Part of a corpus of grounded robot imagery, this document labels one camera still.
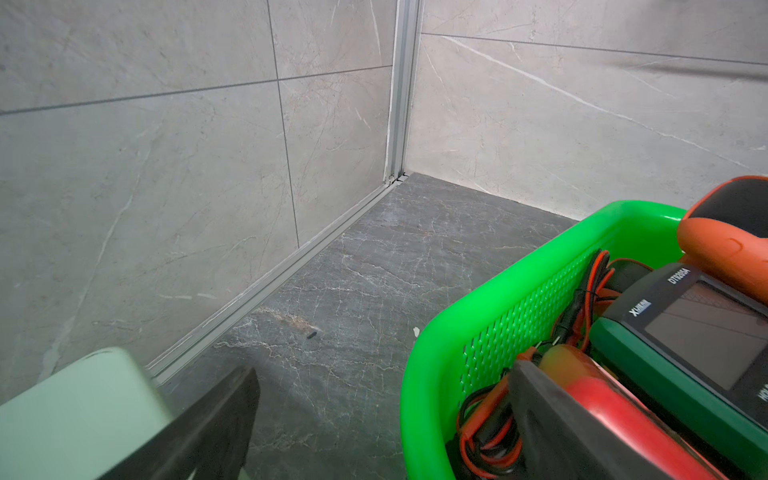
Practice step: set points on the green plastic basket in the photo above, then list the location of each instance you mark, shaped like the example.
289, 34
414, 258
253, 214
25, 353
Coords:
466, 346

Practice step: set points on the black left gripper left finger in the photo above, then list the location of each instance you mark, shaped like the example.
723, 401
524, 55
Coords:
209, 440

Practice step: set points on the dark green multimeter yellow button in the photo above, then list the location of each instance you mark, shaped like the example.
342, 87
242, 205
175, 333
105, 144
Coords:
698, 349

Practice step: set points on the red multimeter brown screen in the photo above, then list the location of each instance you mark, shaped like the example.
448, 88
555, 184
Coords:
618, 410

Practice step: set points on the pale green plastic bin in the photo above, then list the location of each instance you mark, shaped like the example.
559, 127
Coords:
81, 421

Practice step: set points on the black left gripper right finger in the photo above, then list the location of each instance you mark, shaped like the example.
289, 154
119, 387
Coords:
562, 440

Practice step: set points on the small black multimeter red leads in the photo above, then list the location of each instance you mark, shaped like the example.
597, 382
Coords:
486, 442

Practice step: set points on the orange multimeter back side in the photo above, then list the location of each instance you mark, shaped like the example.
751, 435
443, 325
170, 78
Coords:
725, 235

